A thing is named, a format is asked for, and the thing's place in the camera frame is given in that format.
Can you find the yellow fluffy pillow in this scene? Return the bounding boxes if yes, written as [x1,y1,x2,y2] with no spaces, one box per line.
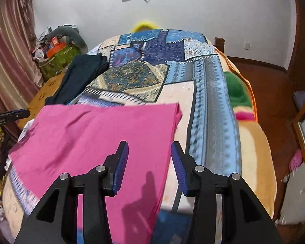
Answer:
[132,20,160,32]

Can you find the blue patchwork printed blanket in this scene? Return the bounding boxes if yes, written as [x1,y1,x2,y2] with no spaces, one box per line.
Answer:
[3,28,242,244]

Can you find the pink pants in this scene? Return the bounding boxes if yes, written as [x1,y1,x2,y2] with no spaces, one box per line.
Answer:
[9,103,182,244]

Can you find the green patterned box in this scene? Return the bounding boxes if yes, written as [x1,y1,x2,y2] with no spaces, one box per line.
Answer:
[38,44,82,82]

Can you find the pink slipper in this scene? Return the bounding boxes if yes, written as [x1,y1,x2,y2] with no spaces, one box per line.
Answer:
[289,149,302,171]

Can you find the striped pink curtain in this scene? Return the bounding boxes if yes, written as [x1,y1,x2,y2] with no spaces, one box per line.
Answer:
[0,0,44,102]

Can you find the yellow-brown patterned sheet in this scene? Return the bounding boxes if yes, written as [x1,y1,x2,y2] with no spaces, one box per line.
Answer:
[17,69,69,130]

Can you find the dark navy folded garment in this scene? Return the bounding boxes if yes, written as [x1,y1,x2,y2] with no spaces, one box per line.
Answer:
[45,53,110,106]

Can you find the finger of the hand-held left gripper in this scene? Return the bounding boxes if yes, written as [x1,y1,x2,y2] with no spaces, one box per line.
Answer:
[0,109,31,125]

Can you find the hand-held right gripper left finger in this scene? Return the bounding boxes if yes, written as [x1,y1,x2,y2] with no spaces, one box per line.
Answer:
[14,141,130,244]

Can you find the wooden bed post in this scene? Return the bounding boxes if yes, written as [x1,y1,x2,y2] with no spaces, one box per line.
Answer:
[215,38,225,54]

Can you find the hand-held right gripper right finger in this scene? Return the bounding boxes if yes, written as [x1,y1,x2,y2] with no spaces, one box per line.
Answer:
[171,141,284,244]

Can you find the wooden framed mirror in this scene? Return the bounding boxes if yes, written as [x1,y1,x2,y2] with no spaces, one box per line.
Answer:
[293,81,305,163]

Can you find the orange box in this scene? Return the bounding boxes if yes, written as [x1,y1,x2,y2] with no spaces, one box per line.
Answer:
[46,38,66,58]

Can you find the grey plush toy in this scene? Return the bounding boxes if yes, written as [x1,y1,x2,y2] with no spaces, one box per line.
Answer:
[49,26,89,52]

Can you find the orange fleece blanket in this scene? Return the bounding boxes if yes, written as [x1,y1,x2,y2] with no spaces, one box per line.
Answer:
[215,48,279,221]

